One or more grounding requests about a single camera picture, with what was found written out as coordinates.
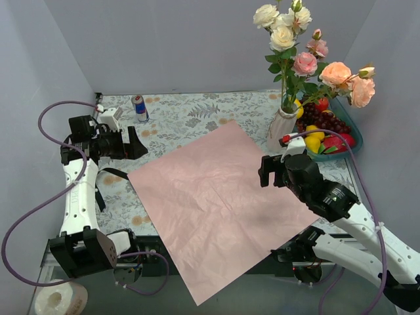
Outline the floral patterned table mat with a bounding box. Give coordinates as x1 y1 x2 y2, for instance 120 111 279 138
65 91 368 237

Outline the black printed ribbon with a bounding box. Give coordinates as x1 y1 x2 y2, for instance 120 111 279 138
93 167 131 211

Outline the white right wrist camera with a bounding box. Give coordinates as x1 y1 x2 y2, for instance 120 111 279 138
279 133 306 163

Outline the teal plastic fruit tray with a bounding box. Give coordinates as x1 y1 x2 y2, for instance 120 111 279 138
293 97 363 162

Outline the yellow lemon lower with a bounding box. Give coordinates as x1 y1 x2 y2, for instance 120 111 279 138
304 136 322 154

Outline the white ribbed ceramic vase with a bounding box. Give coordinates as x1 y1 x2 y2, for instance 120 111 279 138
266 108 297 152

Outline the dark purple grape bunch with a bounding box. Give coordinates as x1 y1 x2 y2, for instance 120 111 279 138
295 102 352 134

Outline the red apple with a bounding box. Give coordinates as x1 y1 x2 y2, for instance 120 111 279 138
315 97 329 112

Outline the peach bud stem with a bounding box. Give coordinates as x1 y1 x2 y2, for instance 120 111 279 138
302 62 376 108

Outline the yellow lemon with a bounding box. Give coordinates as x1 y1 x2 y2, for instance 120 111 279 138
306 125 325 141
304 136 322 154

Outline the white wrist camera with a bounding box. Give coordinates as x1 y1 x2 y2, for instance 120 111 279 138
279 133 306 163
98 107 123 131

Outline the white rose stem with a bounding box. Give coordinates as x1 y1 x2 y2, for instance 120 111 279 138
253 3 296 97

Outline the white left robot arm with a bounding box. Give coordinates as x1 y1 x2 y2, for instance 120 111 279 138
49 108 148 278

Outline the cream bud stem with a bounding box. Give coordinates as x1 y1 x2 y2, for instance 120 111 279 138
253 1 317 113

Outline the yellow pepper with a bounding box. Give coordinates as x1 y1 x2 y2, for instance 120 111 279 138
294 98 304 120

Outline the white toilet paper roll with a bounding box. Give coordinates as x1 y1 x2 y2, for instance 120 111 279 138
34 282 88 315

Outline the pink wrapping paper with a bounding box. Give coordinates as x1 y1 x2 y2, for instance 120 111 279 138
128 121 317 305

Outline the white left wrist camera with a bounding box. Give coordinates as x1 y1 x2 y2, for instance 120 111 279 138
98 107 123 131

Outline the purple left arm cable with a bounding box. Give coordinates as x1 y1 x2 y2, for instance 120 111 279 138
1 100 171 296

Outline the red bull drink can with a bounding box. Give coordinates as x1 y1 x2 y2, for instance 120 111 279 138
131 95 150 123

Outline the pink dragon fruit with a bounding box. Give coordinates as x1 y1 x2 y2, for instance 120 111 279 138
318 133 356 155

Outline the yellow lemon upper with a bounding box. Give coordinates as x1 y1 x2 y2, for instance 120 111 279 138
306 125 325 141

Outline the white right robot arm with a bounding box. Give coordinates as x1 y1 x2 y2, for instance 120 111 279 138
258 154 419 312

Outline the pink rose stem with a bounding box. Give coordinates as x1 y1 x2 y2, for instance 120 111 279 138
282 29 329 112

